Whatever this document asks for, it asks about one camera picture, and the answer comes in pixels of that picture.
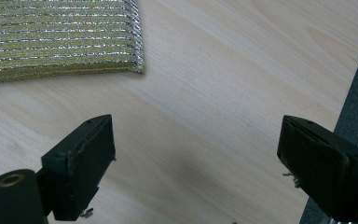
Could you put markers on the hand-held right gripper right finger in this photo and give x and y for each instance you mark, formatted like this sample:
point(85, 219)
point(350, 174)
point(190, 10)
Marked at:
point(320, 174)

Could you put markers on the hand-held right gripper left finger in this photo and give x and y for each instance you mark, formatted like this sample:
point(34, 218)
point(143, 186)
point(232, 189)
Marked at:
point(80, 165)

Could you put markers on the green silver-striped scouring sponge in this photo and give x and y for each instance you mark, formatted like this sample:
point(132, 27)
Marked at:
point(59, 37)

